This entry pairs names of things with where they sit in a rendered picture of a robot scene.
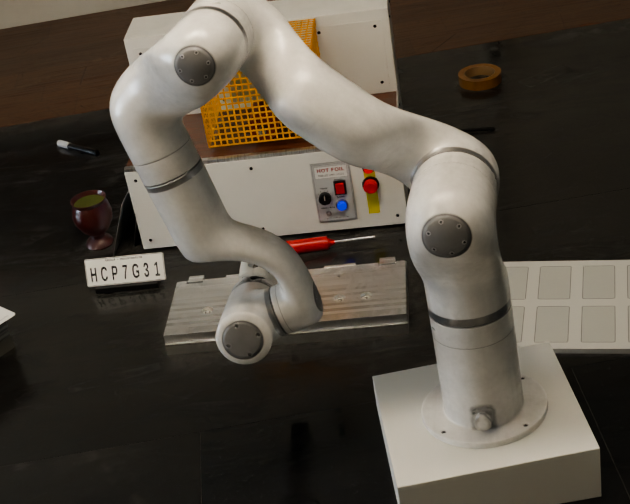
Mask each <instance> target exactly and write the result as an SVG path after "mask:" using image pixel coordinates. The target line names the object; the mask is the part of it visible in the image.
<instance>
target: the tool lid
mask: <svg viewBox="0 0 630 504"><path fill-rule="evenodd" d="M308 271H309V273H310V275H311V277H312V279H313V281H314V283H315V285H316V286H317V289H318V291H319V293H320V295H321V299H322V303H323V315H322V317H321V319H320V320H319V321H318V322H317V323H315V324H313V325H311V326H309V327H306V328H304V329H301V330H298V331H309V330H320V329H331V328H342V327H353V326H364V325H375V324H386V323H397V322H407V321H408V311H407V268H406V261H396V264H391V265H380V266H378V263H373V264H363V265H356V263H348V264H338V265H327V266H324V268H321V269H311V270H308ZM237 282H239V274H234V275H227V276H226V278H217V279H207V280H203V283H192V284H187V283H186V282H177V285H176V288H175V292H174V296H173V300H172V304H171V308H170V312H169V316H168V320H167V323H166V327H165V331H164V335H163V336H164V340H165V343H175V342H187V341H198V340H209V339H216V337H215V336H216V330H217V327H218V324H219V321H220V319H221V316H222V314H223V311H224V309H225V306H226V303H227V301H228V298H229V296H230V293H231V291H232V289H233V287H234V286H235V284H236V283H237ZM365 295H370V296H371V297H370V298H368V299H362V298H361V297H363V296H365ZM337 298H345V299H344V300H342V301H335V299H337ZM206 310H213V311H212V312H211V313H207V314H204V313H203V312H204V311H206Z"/></svg>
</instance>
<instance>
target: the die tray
mask: <svg viewBox="0 0 630 504"><path fill-rule="evenodd" d="M504 264H505V266H506V268H507V272H508V278H509V285H510V293H511V301H512V309H513V317H514V325H515V333H516V341H517V348H519V347H524V346H529V345H534V344H539V343H544V342H550V345H551V347H552V349H553V351H554V353H590V354H630V260H584V261H521V262H504Z"/></svg>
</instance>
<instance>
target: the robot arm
mask: <svg viewBox="0 0 630 504"><path fill-rule="evenodd" d="M238 71H240V72H242V73H243V74H244V75H245V76H246V77H247V78H248V79H249V80H250V82H251V83H252V84H253V86H254V87H255V88H256V90H257V91H258V92H259V94H260V95H261V96H262V98H263V99H264V100H265V102H266V103H267V105H268V106H269V108H270V109H271V111H272V112H273V113H274V115H275V116H276V117H277V118H278V119H279V120H280V121H281V122H282V123H283V124H284V125H285V126H286V127H288V128H289V129H290V130H291V131H293V132H294V133H296V134H297V135H299V136H300V137H302V138H303V139H305V140H306V141H308V142H309V143H311V144H312V145H314V146H316V147H317V148H319V149H320V150H322V151H324V152H325V153H327V154H329V155H331V156H332V157H334V158H336V159H338V160H340V161H342V162H344V163H347V164H349V165H352V166H355V167H359V168H363V169H368V170H374V171H377V172H380V173H383V174H386V175H388V176H390V177H393V178H395V179H397V180H398V181H400V182H402V183H403V184H405V185H406V186H407V187H408V188H409V189H410V194H409V198H408V202H407V207H406V218H405V228H406V239H407V245H408V250H409V253H410V257H411V259H412V262H413V264H414V266H415V268H416V270H417V271H418V273H419V275H420V276H421V278H422V280H423V283H424V287H425V293H426V299H427V305H428V312H429V318H430V324H431V330H432V336H433V342H434V349H435V355H436V361H437V367H438V373H439V380H440V384H438V385H437V386H436V387H435V388H433V389H432V390H431V391H430V392H429V394H428V395H427V396H426V398H425V400H424V402H423V404H422V409H421V412H422V419H423V423H424V425H425V428H426V429H427V430H428V431H429V433H430V434H431V435H433V436H434V437H435V438H437V439H438V440H440V441H442V442H444V443H447V444H450V445H453V446H457V447H462V448H472V449H482V448H492V447H499V446H503V445H507V444H510V443H512V442H515V441H518V440H520V439H522V438H524V437H526V436H527V435H529V434H530V433H532V432H533V431H534V430H536V429H537V428H538V427H539V426H540V425H541V423H542V422H543V420H544V419H545V417H546V414H547V412H548V399H547V395H546V392H545V390H544V389H543V387H542V386H541V385H540V384H539V383H538V382H537V381H535V380H534V379H533V378H531V377H529V376H527V375H525V374H522V373H520V365H519V357H518V349H517V341H516V333H515V325H514V317H513V309H512V301H511V293H510V285H509V278H508V272H507V268H506V266H505V264H504V262H503V260H502V257H501V253H500V249H499V244H498V236H497V224H496V211H497V201H498V192H499V183H500V177H499V168H498V165H497V162H496V160H495V158H494V156H493V154H492V153H491V151H490V150H489V149H488V148H487V147H486V146H485V145H484V144H483V143H482V142H480V141H479V140H477V139H476V138H474V137H473V136H471V135H469V134H468V133H466V132H464V131H462V130H459V129H457V128H455V127H452V126H450V125H447V124H444V123H442V122H439V121H436V120H433V119H430V118H427V117H423V116H420V115H417V114H414V113H411V112H408V111H405V110H402V109H399V108H396V107H394V106H391V105H389V104H387V103H385V102H383V101H381V100H379V99H377V98H376V97H374V96H372V95H371V94H369V93H368V92H366V91H365V90H363V89H362V88H360V87H359V86H357V85H356V84H354V83H353V82H351V81H350V80H348V79H347V78H345V77H344V76H343V75H341V74H340V73H338V72H337V71H335V70H334V69H332V68H331V67H330V66H328V65H327V64H326V63H325V62H323V61H322V60H321V59H320V58H319V57H318V56H317V55H316V54H315V53H314V52H313V51H312V50H311V49H310V48H309V47H308V46H307V45H306V44H305V43H304V42H303V41H302V40H301V38H300V37H299V36H298V35H297V33H296V32H295V31H294V30H293V28H292V27H291V26H290V24H289V23H288V22H287V21H286V19H285V18H284V17H283V16H282V14H281V13H280V12H279V11H278V10H277V9H276V8H275V7H274V6H273V5H271V4H270V3H269V2H268V1H267V0H196V1H195V2H194V3H193V4H192V6H191V7H190V8H189V9H188V10H187V12H186V13H185V14H184V15H183V16H182V18H181V19H180V20H179V21H178V23H177V24H176V25H175V26H174V27H173V28H172V29H171V30H170V31H169V32H168V33H167V34H166V35H165V36H164V37H163V38H162V39H161V40H160V41H158V42H157V43H156V44H155V45H154V46H153V47H152V48H150V49H149V50H148V51H146V52H145V53H143V54H142V55H140V56H139V57H138V58H137V59H136V60H135V61H134V62H133V63H132V64H131V65H130V66H129V67H128V68H127V69H126V70H125V72H124V73H123V74H122V75H121V77H120V78H119V80H118V81H117V83H116V85H115V87H114V88H113V91H112V94H111V97H110V116H111V120H112V123H113V126H114V128H115V131H116V133H117V135H118V137H119V139H120V141H121V143H122V145H123V147H124V149H125V151H126V152H127V154H128V156H129V158H130V160H131V162H132V164H133V166H134V168H135V169H136V171H137V173H138V175H139V177H140V179H141V181H142V183H143V185H144V187H145V188H146V190H147V192H148V194H149V196H150V198H151V199H152V201H153V203H154V205H155V207H156V209H157V210H158V212H159V214H160V216H161V218H162V220H163V221H164V223H165V225H166V227H167V229H168V231H169V233H170V234H171V236H172V238H173V240H174V242H175V244H176V246H177V247H178V249H179V251H180V252H181V253H182V255H183V256H184V257H185V258H186V259H187V260H189V261H191V262H196V263H205V262H217V261H241V265H240V271H239V282H237V283H236V284H235V286H234V287H233V289H232V291H231V293H230V296H229V298H228V301H227V303H226V306H225V309H224V311H223V314H222V316H221V319H220V321H219V324H218V327H217V330H216V336H215V337H216V344H217V346H218V349H219V350H220V352H221V353H222V354H223V355H224V356H225V357H226V358H227V359H228V360H230V361H232V362H235V363H238V364H253V363H256V362H258V361H260V360H262V359H263V358H264V357H265V356H266V355H267V354H268V352H269V351H270V349H271V346H272V343H273V342H274V341H276V340H277V339H279V338H281V337H283V336H285V335H287V334H290V333H293V332H296V331H298V330H301V329H304V328H306V327H309V326H311V325H313V324H315V323H317V322H318V321H319V320H320V319H321V317H322V315H323V303H322V299H321V295H320V293H319V291H318V289H317V286H316V285H315V283H314V281H313V279H312V277H311V275H310V273H309V271H308V269H307V267H306V265H305V264H304V262H303V261H302V259H301V257H300V256H299V255H298V253H297V252H296V251H295V250H294V249H293V248H292V247H291V246H290V245H289V244H288V243H287V242H286V241H284V240H283V239H281V238H280V237H278V236H277V235H275V234H273V233H271V232H269V231H266V230H264V229H261V228H258V227H255V226H252V225H248V224H244V223H241V222H238V221H236V220H234V219H232V218H231V217H230V216H229V214H228V213H227V211H226V209H225V207H224V204H223V202H222V200H221V198H220V196H219V194H218V192H217V190H216V188H215V186H214V184H213V182H212V180H211V178H210V176H209V173H208V171H207V169H206V167H205V165H204V163H203V161H202V159H201V157H200V155H199V153H198V151H197V149H196V147H195V145H194V143H193V141H192V139H191V137H190V135H189V133H188V131H187V129H186V127H185V125H184V123H183V117H184V116H185V115H186V114H188V113H190V112H191V111H193V110H196V109H198V108H200V107H202V106H203V105H205V104H206V103H207V102H209V101H210V100H211V99H212V98H214V97H215V96H216V95H217V94H218V93H219V92H220V91H221V90H222V89H223V88H224V87H225V86H226V85H227V84H228V83H229V82H230V81H231V80H232V79H233V78H234V76H235V75H236V74H237V72H238ZM277 281H278V282H279V284H277Z"/></svg>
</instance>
